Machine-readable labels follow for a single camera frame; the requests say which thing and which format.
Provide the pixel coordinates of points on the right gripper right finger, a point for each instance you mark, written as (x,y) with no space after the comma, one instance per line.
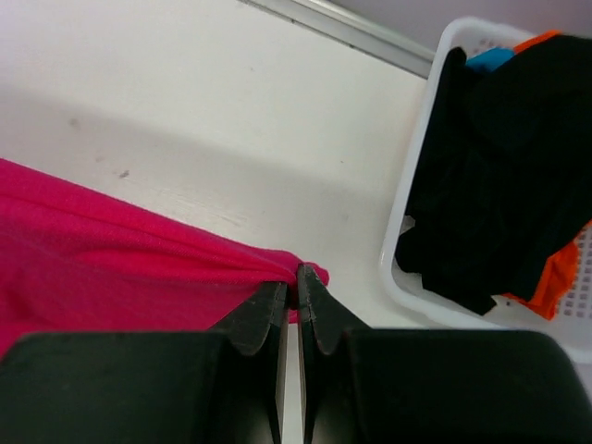
(382,385)

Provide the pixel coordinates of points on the blue t shirt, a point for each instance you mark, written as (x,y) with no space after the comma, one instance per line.
(489,60)

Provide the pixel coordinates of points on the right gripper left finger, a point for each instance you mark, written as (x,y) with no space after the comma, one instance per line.
(221,385)

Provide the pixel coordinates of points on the black t shirt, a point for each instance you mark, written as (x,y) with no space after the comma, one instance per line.
(458,243)

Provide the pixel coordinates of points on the aluminium table rail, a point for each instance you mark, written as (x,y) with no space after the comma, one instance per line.
(358,33)

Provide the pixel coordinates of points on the red t shirt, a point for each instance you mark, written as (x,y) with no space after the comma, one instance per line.
(73,259)

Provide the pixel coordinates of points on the orange t shirt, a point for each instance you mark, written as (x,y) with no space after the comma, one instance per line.
(546,104)

